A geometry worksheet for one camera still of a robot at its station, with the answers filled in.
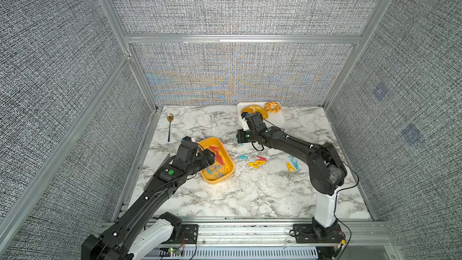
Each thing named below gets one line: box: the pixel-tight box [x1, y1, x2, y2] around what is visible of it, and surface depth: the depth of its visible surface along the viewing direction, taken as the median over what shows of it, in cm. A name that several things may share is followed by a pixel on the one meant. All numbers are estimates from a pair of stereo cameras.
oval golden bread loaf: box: [240, 104, 269, 120], surface depth 116 cm
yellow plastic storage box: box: [198, 137, 235, 185], surface depth 94 cm
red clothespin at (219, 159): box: [215, 153, 225, 166], surface depth 97 cm
